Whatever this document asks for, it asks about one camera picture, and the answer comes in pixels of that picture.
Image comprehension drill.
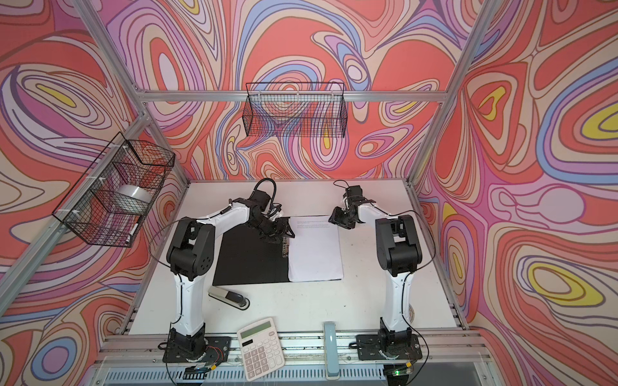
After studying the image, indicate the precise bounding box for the silver tape roll in basket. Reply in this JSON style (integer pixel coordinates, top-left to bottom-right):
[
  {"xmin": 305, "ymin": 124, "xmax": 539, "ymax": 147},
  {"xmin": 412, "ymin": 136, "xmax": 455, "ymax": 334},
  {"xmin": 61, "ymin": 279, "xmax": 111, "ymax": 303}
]
[{"xmin": 114, "ymin": 184, "xmax": 152, "ymax": 216}]

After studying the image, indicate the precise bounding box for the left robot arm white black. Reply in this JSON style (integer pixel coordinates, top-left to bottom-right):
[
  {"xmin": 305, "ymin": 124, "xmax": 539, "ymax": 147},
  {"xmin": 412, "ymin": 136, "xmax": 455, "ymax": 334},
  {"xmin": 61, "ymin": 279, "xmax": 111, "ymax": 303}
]
[{"xmin": 166, "ymin": 178, "xmax": 295, "ymax": 342}]

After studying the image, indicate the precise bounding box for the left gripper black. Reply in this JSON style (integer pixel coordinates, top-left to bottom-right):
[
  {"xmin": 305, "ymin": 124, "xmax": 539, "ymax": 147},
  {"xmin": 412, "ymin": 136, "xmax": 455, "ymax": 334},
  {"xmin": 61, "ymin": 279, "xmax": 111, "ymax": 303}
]
[{"xmin": 249, "ymin": 216, "xmax": 296, "ymax": 243}]

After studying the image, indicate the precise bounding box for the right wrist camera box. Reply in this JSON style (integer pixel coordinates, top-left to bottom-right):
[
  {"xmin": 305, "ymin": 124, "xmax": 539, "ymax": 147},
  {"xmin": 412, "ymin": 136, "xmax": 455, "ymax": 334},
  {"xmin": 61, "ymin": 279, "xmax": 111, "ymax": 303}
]
[{"xmin": 345, "ymin": 185, "xmax": 363, "ymax": 200}]

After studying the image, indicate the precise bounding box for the black wire basket left wall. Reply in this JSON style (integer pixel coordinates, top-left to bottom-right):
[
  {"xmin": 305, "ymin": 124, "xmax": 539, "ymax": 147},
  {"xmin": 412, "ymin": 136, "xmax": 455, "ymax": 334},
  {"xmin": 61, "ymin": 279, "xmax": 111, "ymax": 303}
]
[{"xmin": 52, "ymin": 133, "xmax": 175, "ymax": 248}]

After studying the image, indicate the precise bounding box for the aluminium frame rail front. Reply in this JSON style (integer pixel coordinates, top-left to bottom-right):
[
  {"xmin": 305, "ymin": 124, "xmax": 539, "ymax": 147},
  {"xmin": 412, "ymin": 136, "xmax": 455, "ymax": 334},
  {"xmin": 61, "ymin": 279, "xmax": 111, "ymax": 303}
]
[{"xmin": 85, "ymin": 329, "xmax": 506, "ymax": 385}]

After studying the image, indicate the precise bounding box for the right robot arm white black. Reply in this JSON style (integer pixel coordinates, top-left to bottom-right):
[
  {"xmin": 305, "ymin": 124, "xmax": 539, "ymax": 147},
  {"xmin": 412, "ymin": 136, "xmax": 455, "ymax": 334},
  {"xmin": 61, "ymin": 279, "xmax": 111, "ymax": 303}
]
[{"xmin": 328, "ymin": 203, "xmax": 423, "ymax": 347}]

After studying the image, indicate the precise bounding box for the printed paper sheets stack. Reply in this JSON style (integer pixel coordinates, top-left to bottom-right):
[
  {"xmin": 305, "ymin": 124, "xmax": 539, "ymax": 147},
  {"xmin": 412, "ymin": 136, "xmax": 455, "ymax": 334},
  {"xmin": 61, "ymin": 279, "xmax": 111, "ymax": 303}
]
[{"xmin": 288, "ymin": 216, "xmax": 344, "ymax": 282}]

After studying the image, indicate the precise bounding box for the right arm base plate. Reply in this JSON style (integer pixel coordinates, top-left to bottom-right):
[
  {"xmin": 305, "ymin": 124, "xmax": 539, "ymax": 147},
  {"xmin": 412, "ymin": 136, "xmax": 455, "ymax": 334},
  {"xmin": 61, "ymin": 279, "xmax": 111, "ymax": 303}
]
[{"xmin": 349, "ymin": 335, "xmax": 423, "ymax": 363}]

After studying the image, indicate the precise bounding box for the black wire basket wall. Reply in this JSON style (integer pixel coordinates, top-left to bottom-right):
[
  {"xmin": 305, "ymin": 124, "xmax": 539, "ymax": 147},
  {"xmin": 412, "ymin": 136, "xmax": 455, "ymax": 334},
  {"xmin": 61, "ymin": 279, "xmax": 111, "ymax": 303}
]
[
  {"xmin": 242, "ymin": 81, "xmax": 348, "ymax": 138},
  {"xmin": 52, "ymin": 133, "xmax": 175, "ymax": 248}
]

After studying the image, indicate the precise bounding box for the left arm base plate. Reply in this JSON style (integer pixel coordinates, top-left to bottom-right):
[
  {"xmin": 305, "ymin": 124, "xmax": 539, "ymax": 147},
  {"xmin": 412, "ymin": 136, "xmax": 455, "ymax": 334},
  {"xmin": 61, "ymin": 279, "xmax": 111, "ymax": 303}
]
[{"xmin": 163, "ymin": 335, "xmax": 232, "ymax": 365}]

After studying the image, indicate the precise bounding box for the black grey stapler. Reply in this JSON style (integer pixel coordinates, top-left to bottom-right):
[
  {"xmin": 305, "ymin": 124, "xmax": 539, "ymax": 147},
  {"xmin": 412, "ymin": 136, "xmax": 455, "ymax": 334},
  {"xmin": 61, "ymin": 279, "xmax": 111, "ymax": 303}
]
[{"xmin": 208, "ymin": 286, "xmax": 250, "ymax": 310}]

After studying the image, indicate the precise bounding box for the white desk calculator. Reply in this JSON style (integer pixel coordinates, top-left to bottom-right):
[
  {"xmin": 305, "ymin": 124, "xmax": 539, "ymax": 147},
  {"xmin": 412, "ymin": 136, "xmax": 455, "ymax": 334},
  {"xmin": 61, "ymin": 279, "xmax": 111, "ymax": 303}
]
[{"xmin": 237, "ymin": 318, "xmax": 285, "ymax": 382}]

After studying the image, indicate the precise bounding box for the black wire basket back wall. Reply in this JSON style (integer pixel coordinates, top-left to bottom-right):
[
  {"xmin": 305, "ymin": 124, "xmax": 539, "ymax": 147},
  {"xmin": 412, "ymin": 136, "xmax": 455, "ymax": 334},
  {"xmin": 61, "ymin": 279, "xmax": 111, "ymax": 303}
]
[{"xmin": 242, "ymin": 81, "xmax": 348, "ymax": 138}]

